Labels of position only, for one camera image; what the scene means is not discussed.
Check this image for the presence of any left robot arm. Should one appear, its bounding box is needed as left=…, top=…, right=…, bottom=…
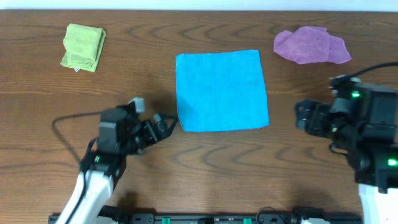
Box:
left=57, top=105, right=178, bottom=223

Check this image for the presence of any crumpled purple cloth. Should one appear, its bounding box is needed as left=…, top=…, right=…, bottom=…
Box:
left=273, top=26, right=351, bottom=65

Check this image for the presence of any folded green cloth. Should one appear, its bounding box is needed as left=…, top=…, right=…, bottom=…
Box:
left=61, top=24, right=106, bottom=72

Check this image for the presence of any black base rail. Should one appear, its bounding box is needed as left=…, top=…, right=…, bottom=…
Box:
left=48, top=205, right=364, bottom=224

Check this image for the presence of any blue cloth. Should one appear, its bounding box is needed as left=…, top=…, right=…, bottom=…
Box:
left=175, top=50, right=270, bottom=132

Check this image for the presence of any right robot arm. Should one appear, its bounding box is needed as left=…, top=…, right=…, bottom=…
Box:
left=294, top=75, right=397, bottom=223

